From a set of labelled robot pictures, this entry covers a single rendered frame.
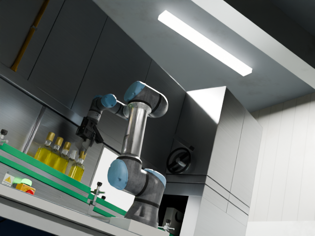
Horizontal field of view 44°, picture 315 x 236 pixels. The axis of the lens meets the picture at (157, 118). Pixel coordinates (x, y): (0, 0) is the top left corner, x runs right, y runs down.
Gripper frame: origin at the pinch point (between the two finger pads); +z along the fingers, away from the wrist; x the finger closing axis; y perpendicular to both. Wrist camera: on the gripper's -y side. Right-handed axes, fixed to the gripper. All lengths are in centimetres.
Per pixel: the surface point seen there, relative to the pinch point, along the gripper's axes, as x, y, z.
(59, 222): 50, 36, 46
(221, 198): 20, -114, -16
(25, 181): 21, 39, 31
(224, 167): 20, -111, -39
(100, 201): 3.6, -19.2, 20.5
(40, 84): -14.5, 33.2, -27.5
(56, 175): 13.9, 20.3, 21.1
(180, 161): -2, -86, -33
